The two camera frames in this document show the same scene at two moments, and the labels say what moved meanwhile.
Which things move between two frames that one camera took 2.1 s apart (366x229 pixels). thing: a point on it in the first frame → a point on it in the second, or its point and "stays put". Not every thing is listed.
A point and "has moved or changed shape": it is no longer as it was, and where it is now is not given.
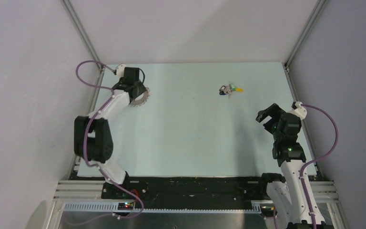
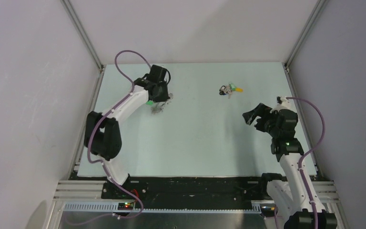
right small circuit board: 268,209 stays put
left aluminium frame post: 82,30 stays put
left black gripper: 141,88 → 165,96
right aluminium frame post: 319,5 stays put
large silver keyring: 142,100 has moved or changed shape
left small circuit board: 125,206 stays put
